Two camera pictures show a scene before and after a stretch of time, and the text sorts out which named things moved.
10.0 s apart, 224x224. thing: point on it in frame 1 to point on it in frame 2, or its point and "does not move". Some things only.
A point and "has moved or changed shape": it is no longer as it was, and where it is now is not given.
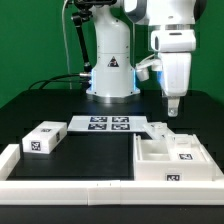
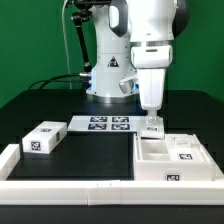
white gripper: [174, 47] to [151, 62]
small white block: [160, 131] has moved or changed shape
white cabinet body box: [176, 158] does not move
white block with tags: [43, 136] does not move
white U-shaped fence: [64, 192] does not move
